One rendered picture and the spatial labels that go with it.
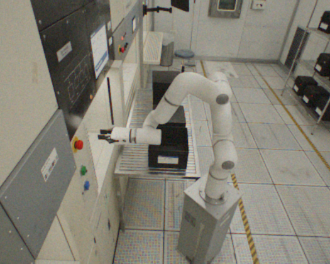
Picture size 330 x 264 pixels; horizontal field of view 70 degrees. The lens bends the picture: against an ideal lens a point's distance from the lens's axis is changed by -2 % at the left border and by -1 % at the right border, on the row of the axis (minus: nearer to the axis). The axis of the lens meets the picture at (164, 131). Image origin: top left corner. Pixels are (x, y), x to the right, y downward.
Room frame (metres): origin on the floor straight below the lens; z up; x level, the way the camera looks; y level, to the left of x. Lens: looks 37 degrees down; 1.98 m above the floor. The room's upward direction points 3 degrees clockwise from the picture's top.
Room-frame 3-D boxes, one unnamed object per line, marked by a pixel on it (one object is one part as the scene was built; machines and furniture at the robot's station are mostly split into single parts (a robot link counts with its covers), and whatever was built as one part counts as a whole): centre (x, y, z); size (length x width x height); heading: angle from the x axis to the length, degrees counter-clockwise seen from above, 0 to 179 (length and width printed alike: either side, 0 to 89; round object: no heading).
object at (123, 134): (1.00, 0.23, 1.19); 0.11 x 0.10 x 0.07; 91
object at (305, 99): (3.33, -2.31, 0.31); 0.30 x 0.28 x 0.26; 0
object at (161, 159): (1.33, -0.03, 0.85); 0.28 x 0.28 x 0.17; 0
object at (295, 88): (3.70, -2.31, 0.31); 0.30 x 0.28 x 0.26; 178
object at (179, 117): (1.76, -0.03, 0.83); 0.29 x 0.29 x 0.13; 3
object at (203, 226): (1.00, -0.34, 0.38); 0.28 x 0.28 x 0.76; 45
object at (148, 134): (1.01, 0.08, 1.19); 0.13 x 0.09 x 0.08; 91
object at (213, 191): (1.00, -0.34, 0.85); 0.19 x 0.19 x 0.18
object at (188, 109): (1.78, 0.04, 0.38); 1.30 x 0.60 x 0.76; 0
